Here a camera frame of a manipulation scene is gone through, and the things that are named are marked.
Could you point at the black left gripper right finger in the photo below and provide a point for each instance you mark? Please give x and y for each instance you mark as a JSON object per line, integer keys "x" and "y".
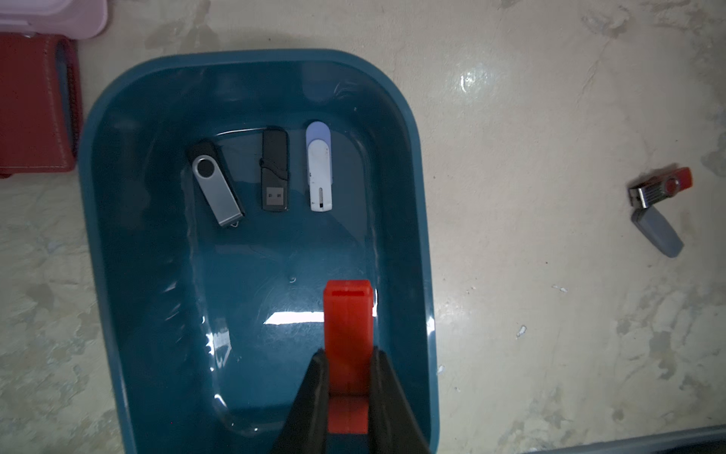
{"x": 392, "y": 425}

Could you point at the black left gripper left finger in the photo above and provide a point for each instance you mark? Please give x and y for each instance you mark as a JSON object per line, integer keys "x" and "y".
{"x": 306, "y": 427}

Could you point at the red usb flash drive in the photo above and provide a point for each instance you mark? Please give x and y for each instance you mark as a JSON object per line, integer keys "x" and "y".
{"x": 348, "y": 343}

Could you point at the black usb flash drive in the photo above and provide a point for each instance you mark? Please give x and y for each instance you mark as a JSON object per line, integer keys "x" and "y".
{"x": 274, "y": 164}

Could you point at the black silver swivel usb drive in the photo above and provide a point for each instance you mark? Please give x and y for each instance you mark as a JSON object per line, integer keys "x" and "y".
{"x": 206, "y": 167}

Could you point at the white lavender usb drive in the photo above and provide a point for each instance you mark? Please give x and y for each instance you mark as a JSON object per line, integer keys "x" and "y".
{"x": 319, "y": 166}

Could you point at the red silver swivel usb drive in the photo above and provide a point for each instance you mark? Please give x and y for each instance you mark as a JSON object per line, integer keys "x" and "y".
{"x": 659, "y": 187}

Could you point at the teal plastic storage tray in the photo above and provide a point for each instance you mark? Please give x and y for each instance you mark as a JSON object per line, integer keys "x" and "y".
{"x": 209, "y": 330}

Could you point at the grey usb flash drive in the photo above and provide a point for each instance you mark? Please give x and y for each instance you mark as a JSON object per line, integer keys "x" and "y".
{"x": 658, "y": 231}

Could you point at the pink plastic box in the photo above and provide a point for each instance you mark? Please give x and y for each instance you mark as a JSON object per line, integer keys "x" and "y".
{"x": 74, "y": 19}

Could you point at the red leather case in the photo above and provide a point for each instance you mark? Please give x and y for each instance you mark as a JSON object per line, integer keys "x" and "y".
{"x": 41, "y": 104}

